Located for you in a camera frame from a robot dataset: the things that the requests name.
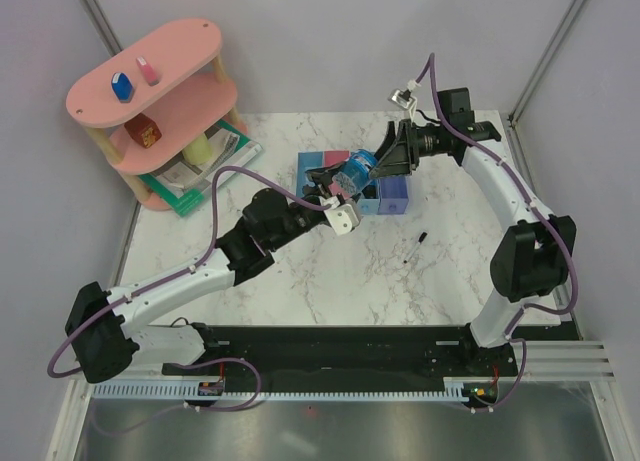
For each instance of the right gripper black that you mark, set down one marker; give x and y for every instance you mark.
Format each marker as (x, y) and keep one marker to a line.
(396, 160)

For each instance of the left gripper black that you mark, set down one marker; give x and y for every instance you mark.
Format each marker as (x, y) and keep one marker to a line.
(322, 177)

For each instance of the blue tape roll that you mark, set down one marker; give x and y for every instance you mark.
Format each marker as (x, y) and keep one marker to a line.
(354, 175)

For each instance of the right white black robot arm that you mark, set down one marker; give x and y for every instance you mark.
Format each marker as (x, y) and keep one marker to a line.
(533, 257)

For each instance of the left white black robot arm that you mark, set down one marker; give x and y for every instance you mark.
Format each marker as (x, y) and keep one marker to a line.
(103, 325)

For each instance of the pink bin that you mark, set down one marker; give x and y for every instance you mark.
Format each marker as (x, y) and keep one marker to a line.
(332, 158)

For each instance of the light blue left bin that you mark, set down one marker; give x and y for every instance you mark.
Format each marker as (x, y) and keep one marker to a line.
(307, 161)

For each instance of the light blue bin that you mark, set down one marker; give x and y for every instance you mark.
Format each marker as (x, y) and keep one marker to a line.
(368, 200)
(307, 161)

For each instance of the purple blue bin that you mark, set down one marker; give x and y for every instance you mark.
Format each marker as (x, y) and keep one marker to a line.
(393, 195)

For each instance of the light blue middle bin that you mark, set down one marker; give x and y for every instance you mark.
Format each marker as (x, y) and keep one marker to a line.
(368, 200)

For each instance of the black marker pen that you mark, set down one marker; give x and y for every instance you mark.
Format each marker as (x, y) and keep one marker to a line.
(414, 249)

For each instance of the pale yellow cylinder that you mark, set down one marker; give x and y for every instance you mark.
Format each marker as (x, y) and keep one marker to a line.
(199, 151)

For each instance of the green spiral notebook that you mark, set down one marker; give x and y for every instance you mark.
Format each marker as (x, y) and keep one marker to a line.
(183, 186)

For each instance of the pink three-tier wooden shelf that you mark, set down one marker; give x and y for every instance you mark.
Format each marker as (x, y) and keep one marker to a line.
(194, 92)

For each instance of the red brown patterned box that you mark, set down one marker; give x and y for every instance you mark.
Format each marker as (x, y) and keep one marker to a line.
(143, 130)

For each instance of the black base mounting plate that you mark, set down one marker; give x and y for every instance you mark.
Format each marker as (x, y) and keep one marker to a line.
(341, 360)

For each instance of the pink white eraser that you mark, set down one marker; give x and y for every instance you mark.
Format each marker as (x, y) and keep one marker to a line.
(147, 71)

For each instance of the blue white eraser block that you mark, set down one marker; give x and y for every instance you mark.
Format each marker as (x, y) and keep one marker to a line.
(122, 87)

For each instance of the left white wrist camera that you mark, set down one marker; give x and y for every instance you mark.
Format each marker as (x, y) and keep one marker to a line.
(343, 219)

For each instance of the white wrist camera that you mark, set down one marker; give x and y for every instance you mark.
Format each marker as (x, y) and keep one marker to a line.
(405, 99)
(343, 219)

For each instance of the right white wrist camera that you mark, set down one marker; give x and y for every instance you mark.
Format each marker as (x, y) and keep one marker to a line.
(405, 99)

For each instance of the right white cable duct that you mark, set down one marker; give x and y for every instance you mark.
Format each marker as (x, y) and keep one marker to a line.
(455, 391)

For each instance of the white cable duct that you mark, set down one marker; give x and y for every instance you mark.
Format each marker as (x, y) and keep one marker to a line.
(184, 389)
(455, 391)

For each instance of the left white cable duct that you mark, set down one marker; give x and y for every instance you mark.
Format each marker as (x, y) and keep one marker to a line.
(184, 389)

